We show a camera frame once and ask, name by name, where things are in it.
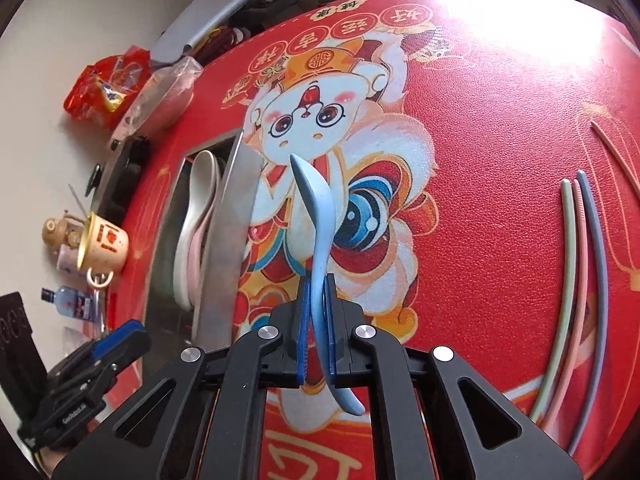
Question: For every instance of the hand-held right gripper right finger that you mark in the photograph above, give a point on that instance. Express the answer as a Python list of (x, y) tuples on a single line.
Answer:
[(330, 335)]

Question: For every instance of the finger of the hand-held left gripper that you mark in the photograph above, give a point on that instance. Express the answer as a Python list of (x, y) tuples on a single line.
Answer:
[(125, 352), (122, 329)]

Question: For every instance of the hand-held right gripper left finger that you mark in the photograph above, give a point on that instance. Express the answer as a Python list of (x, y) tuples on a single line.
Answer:
[(301, 335)]

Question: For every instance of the pink spoon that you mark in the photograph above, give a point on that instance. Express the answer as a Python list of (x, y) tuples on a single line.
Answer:
[(196, 250)]

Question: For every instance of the blue spoon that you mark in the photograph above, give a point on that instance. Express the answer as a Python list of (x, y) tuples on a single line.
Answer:
[(312, 210)]

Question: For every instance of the stainless steel utensil box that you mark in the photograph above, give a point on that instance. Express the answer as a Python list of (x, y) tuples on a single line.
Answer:
[(230, 220)]

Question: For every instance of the white spoon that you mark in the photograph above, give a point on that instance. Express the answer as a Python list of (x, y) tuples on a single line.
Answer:
[(197, 195)]

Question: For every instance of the blue glass bottle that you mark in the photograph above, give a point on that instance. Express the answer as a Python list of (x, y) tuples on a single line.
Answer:
[(75, 302)]

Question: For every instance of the cream enamel mug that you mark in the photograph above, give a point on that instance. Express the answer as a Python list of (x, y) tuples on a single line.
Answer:
[(110, 242)]

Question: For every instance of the small white cup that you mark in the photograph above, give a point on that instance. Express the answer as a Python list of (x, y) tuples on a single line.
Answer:
[(67, 260)]

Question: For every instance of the brown teapot figurine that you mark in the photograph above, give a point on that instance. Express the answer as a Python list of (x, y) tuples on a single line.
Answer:
[(55, 230)]

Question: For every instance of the thin metal skewer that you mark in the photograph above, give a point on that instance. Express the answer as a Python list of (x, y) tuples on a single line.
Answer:
[(79, 200)]

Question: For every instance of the black electric pan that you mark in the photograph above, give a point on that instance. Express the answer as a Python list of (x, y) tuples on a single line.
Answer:
[(125, 175)]

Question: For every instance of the white tube bottle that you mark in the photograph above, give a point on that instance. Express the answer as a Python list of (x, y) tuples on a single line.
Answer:
[(122, 132)]

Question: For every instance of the red snack bag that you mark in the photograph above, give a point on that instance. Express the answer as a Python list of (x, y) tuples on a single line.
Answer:
[(90, 95)]

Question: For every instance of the clear plastic bag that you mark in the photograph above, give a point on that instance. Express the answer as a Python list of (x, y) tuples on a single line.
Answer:
[(165, 95)]

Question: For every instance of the green chopstick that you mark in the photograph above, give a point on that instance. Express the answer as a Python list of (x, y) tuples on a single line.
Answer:
[(570, 280)]

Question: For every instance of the pink chopstick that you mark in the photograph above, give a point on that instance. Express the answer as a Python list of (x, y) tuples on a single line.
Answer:
[(584, 280)]

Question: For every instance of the red printed table mat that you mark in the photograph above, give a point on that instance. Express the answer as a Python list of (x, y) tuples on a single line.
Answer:
[(475, 110)]

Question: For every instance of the blue-grey chopstick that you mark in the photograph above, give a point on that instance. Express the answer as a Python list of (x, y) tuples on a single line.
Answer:
[(604, 280)]

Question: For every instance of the grey curved chair back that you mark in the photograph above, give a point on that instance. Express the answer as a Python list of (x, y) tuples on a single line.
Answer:
[(200, 20)]

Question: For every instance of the dark cloth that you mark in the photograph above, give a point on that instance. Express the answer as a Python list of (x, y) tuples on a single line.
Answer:
[(270, 5)]

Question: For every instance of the orange chopstick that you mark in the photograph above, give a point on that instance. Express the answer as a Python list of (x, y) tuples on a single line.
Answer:
[(612, 147)]

